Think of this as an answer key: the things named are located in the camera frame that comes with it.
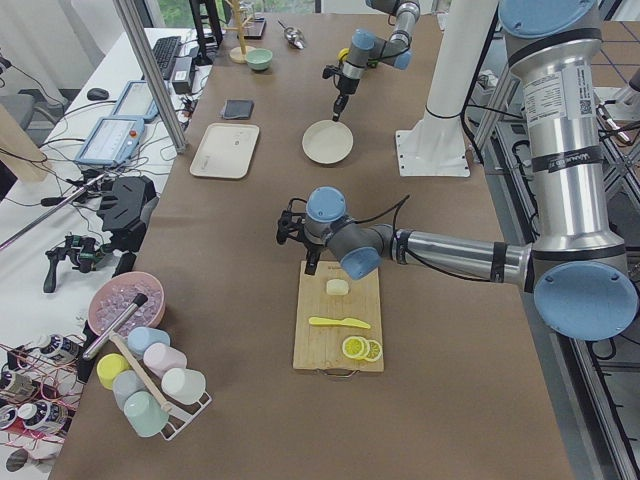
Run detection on mint green bowl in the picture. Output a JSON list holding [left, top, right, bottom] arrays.
[[245, 48, 273, 72]]

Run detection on bamboo cutting board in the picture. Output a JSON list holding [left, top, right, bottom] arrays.
[[292, 261, 385, 375]]

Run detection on mint green cup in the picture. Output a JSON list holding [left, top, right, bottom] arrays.
[[123, 391, 169, 438]]

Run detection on far blue teach pendant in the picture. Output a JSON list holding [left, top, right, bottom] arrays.
[[111, 80, 159, 122]]

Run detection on blue cup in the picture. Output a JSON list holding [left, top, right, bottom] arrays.
[[127, 327, 171, 359]]

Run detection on grey cup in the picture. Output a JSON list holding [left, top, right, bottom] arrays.
[[112, 370, 146, 411]]

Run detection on lemon slices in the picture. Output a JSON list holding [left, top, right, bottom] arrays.
[[341, 336, 383, 363]]

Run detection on wooden mug tree stand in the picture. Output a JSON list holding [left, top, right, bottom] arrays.
[[224, 0, 255, 64]]

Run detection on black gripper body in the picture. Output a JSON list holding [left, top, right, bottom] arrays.
[[305, 242, 326, 261], [337, 76, 359, 97]]

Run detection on yellow lemon far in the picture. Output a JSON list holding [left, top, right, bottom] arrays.
[[338, 48, 349, 63]]

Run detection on near blue teach pendant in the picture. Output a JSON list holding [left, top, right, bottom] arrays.
[[74, 116, 145, 167]]

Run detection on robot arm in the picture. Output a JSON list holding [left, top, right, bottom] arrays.
[[277, 1, 639, 341], [322, 1, 421, 122]]

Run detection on cream round plate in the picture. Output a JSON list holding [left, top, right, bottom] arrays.
[[302, 120, 354, 165]]

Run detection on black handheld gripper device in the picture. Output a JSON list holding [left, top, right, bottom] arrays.
[[43, 234, 114, 293]]

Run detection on white camera pillar base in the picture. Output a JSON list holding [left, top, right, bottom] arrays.
[[396, 0, 499, 177]]

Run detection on aluminium frame post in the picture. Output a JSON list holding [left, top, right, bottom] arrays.
[[113, 0, 187, 154]]

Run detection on cream rabbit tray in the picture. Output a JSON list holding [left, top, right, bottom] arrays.
[[189, 123, 260, 180]]

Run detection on metal rod black tip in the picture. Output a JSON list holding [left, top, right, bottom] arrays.
[[82, 293, 148, 361]]

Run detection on white steamed bun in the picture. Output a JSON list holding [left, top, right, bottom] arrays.
[[325, 278, 350, 296]]

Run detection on white cup rack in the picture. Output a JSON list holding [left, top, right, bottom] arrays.
[[160, 391, 213, 441]]

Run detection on yellow plastic knife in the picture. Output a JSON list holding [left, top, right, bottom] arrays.
[[308, 316, 371, 330]]

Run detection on black computer mouse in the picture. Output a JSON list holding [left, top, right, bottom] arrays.
[[86, 87, 110, 101]]

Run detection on pink cup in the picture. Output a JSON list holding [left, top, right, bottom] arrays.
[[143, 342, 187, 378]]

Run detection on yellow cup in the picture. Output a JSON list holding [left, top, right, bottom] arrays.
[[96, 353, 131, 390]]

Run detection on blue teach pendant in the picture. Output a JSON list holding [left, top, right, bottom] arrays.
[[74, 116, 145, 167], [111, 80, 159, 122]]

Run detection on white cup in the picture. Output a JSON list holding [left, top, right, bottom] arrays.
[[161, 368, 206, 405]]

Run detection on pink bowl of ice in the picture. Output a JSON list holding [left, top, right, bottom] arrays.
[[88, 271, 165, 337]]

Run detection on black keyboard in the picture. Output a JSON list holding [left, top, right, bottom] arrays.
[[152, 36, 181, 80]]

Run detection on grey folded cloth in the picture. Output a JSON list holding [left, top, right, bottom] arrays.
[[221, 99, 254, 120]]

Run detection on metal scoop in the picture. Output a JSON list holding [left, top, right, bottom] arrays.
[[278, 19, 306, 50]]

